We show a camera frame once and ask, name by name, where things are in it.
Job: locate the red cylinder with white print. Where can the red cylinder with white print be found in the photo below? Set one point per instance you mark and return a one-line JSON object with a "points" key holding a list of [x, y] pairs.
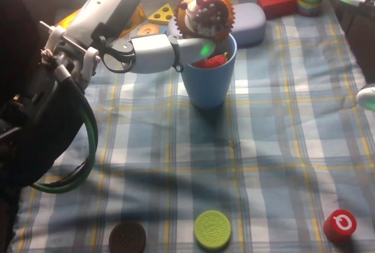
{"points": [[340, 225]]}

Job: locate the lavender glasses case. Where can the lavender glasses case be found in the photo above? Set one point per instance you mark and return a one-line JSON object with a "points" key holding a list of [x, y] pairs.
{"points": [[249, 24]]}

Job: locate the red rectangular block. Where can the red rectangular block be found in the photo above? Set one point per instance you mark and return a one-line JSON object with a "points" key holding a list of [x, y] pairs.
{"points": [[276, 4]]}

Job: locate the strawberry topped toy cupcake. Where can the strawberry topped toy cupcake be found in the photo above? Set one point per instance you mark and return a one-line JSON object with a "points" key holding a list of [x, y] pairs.
{"points": [[214, 61]]}

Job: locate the chocolate ball topped toy cupcake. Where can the chocolate ball topped toy cupcake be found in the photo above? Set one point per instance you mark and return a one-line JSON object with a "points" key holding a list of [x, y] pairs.
{"points": [[205, 15]]}

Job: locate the yellow triangle block with holes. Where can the yellow triangle block with holes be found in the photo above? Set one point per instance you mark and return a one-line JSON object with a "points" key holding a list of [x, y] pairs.
{"points": [[164, 14]]}

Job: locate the blue plaid tablecloth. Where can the blue plaid tablecloth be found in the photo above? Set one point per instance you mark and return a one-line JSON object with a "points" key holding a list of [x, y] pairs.
{"points": [[205, 153]]}

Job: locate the green sandwich cookie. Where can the green sandwich cookie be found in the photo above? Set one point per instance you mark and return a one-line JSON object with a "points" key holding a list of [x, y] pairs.
{"points": [[213, 229]]}

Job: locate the shiny gold bar box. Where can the shiny gold bar box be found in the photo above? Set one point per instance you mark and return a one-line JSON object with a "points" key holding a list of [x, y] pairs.
{"points": [[137, 18]]}

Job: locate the beige swirl toy biscuit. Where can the beige swirl toy biscuit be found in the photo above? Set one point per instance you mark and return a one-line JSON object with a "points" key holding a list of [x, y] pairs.
{"points": [[148, 30]]}

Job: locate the blue plastic cup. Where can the blue plastic cup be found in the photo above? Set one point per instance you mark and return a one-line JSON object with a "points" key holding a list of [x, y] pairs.
{"points": [[209, 89]]}

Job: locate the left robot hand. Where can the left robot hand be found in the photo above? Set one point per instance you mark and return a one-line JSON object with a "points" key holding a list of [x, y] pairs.
{"points": [[108, 10]]}

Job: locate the brown sandwich cookie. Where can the brown sandwich cookie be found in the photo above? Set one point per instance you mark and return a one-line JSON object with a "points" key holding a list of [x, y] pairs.
{"points": [[127, 237]]}

